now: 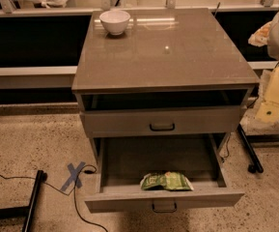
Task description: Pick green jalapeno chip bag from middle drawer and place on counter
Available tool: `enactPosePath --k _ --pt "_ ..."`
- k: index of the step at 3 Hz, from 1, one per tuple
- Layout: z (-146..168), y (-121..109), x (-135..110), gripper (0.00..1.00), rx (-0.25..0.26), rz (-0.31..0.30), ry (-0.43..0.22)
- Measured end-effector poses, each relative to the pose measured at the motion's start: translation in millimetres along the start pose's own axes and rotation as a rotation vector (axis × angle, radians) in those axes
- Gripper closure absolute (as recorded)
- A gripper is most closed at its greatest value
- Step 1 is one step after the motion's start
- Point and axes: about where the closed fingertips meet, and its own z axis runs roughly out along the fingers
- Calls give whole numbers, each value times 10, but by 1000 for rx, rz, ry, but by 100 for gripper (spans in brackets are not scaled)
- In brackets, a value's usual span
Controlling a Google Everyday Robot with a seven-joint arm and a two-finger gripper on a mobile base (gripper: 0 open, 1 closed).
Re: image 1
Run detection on green jalapeno chip bag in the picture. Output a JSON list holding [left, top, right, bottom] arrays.
[[140, 171, 194, 191]]

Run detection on closed grey top drawer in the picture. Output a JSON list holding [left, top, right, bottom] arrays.
[[80, 105, 246, 138]]

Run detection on grey drawer cabinet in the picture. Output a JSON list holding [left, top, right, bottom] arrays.
[[72, 9, 259, 154]]

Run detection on open grey middle drawer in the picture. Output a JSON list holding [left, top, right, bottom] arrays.
[[86, 134, 243, 213]]

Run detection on black stand leg right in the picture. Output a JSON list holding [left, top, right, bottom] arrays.
[[237, 125, 264, 174]]

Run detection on black stand leg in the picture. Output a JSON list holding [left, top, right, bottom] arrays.
[[0, 170, 47, 232], [237, 125, 264, 174]]

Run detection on white ceramic bowl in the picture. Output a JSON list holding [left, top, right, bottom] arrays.
[[99, 10, 130, 35]]

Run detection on blue tape cross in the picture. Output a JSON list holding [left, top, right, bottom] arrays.
[[60, 161, 85, 191]]

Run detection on black stand leg left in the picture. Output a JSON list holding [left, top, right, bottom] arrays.
[[0, 170, 47, 232]]

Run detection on black floor cable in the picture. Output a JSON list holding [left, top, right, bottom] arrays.
[[0, 163, 109, 232]]

